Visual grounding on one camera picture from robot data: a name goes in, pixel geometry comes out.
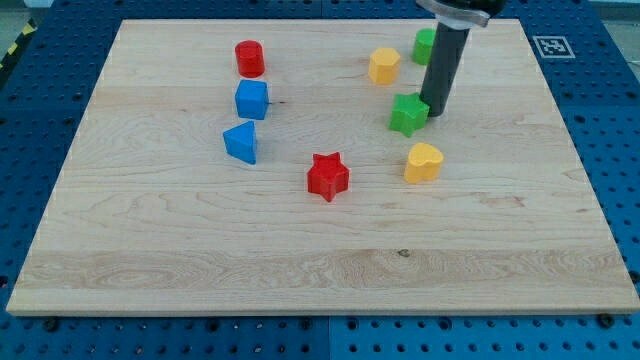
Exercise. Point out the yellow hexagon block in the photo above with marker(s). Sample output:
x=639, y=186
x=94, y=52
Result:
x=384, y=64

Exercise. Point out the green cylinder block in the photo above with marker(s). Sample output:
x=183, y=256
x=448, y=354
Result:
x=423, y=44

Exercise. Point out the white fiducial marker tag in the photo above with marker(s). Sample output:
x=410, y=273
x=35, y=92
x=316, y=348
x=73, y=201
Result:
x=553, y=47

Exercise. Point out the green star block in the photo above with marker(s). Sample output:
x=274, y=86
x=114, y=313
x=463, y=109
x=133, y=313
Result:
x=409, y=113

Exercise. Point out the blue cube block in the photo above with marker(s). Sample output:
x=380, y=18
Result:
x=252, y=99

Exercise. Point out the red cylinder block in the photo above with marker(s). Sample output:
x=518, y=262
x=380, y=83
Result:
x=250, y=59

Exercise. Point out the yellow black hazard tape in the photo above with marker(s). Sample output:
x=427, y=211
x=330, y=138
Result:
x=19, y=45

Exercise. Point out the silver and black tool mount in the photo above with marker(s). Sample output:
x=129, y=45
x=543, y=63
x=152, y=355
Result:
x=463, y=13

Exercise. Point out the light wooden board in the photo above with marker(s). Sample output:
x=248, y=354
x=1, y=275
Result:
x=150, y=215

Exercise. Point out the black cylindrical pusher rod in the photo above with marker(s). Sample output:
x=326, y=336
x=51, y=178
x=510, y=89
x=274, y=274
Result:
x=441, y=70

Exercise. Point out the blue triangle block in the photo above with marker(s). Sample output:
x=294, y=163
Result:
x=241, y=142

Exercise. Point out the yellow heart block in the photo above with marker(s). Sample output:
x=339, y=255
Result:
x=423, y=163

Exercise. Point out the red star block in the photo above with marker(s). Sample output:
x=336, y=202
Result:
x=328, y=176

